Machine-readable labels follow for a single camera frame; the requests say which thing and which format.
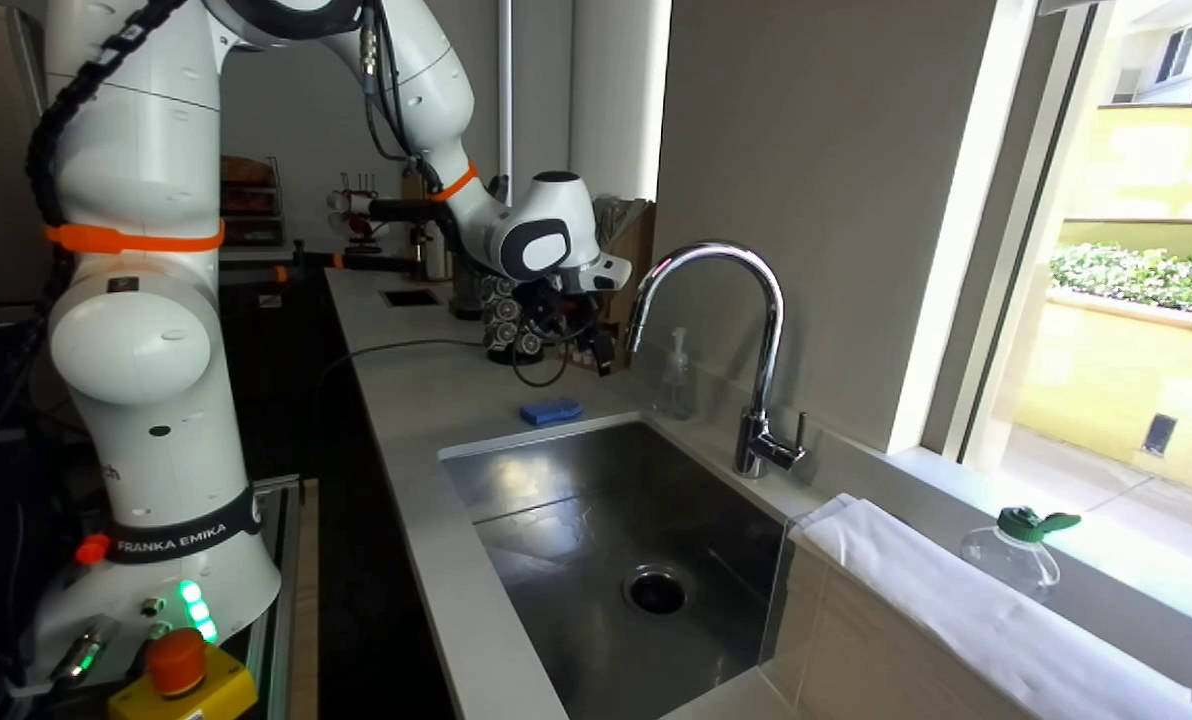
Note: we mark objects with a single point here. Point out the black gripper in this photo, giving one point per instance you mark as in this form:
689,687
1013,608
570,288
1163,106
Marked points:
563,309

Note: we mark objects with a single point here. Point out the blue sponge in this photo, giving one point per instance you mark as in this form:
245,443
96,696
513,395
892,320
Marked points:
549,410

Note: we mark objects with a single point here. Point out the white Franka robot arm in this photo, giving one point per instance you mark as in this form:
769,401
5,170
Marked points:
142,304

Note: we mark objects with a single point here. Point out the stainless steel sink basin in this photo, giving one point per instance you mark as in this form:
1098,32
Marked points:
598,532

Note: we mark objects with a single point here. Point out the round sink drain hole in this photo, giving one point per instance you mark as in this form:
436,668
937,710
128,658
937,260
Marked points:
656,590

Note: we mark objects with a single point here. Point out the clear soap pump bottle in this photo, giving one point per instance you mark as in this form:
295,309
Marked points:
679,386

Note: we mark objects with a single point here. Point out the wooden organizer box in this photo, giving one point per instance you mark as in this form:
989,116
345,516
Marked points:
628,242

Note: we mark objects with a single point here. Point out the black flat pad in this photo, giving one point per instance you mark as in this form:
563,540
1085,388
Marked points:
409,296

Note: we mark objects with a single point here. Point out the chrome gooseneck faucet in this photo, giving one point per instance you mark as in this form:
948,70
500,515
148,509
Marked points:
775,344

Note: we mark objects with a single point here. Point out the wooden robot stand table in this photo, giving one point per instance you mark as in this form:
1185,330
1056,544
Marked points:
301,600

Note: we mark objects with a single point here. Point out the white towel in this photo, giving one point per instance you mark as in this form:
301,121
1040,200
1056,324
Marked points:
969,600

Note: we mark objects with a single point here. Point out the clear bottle with green cap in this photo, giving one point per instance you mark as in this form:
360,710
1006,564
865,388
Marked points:
1018,544

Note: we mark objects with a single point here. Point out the yellow emergency stop button box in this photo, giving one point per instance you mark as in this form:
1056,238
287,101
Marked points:
176,675

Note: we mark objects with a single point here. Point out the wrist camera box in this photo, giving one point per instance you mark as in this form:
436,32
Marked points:
608,272

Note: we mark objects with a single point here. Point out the outdoor wall outlet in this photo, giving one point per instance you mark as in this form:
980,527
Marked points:
1159,432

